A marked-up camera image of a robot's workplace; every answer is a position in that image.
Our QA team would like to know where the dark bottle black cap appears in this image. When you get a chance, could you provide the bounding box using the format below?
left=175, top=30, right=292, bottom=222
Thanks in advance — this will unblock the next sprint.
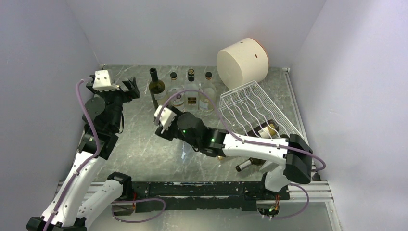
left=184, top=69, right=200, bottom=112

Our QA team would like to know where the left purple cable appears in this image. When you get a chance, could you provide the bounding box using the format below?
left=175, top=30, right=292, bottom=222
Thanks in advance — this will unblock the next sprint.
left=41, top=78, right=102, bottom=231

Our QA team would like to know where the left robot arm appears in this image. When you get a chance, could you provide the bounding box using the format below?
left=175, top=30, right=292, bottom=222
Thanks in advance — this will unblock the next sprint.
left=26, top=71, right=140, bottom=231

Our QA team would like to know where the white wire wine rack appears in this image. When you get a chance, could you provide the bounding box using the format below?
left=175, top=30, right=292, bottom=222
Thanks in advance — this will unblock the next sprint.
left=218, top=81, right=304, bottom=139

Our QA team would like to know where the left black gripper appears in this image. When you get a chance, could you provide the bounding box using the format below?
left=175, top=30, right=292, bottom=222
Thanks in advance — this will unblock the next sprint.
left=87, top=76, right=139, bottom=130

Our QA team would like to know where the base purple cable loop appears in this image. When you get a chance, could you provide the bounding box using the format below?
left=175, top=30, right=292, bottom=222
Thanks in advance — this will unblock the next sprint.
left=111, top=197, right=166, bottom=224

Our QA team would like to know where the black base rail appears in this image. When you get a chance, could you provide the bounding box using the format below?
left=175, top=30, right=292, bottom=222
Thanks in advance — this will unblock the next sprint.
left=118, top=181, right=290, bottom=213

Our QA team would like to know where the clear flask bottle black cap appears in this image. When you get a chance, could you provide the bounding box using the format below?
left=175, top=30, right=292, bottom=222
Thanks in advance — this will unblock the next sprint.
left=199, top=72, right=216, bottom=111

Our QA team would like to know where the green wine bottle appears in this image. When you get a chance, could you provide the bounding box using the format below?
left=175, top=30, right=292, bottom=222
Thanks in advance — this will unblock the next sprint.
left=149, top=67, right=168, bottom=110

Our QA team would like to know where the cream cylindrical container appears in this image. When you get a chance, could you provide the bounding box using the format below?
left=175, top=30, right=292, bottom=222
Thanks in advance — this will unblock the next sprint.
left=216, top=38, right=269, bottom=90

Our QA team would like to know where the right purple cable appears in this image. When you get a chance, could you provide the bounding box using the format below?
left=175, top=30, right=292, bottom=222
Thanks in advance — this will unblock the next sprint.
left=154, top=89, right=327, bottom=220

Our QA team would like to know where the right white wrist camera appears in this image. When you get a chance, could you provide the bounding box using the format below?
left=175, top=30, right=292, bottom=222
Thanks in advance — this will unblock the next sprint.
left=154, top=105, right=177, bottom=134

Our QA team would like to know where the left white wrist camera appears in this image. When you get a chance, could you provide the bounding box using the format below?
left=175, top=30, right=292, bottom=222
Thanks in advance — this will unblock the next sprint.
left=92, top=70, right=120, bottom=92

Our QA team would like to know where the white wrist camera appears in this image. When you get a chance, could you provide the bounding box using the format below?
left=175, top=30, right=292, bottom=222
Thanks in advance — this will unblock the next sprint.
left=154, top=105, right=177, bottom=134
left=92, top=70, right=120, bottom=92

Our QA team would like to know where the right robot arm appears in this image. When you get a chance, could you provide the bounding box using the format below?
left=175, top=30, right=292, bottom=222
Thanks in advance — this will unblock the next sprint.
left=154, top=108, right=312, bottom=199

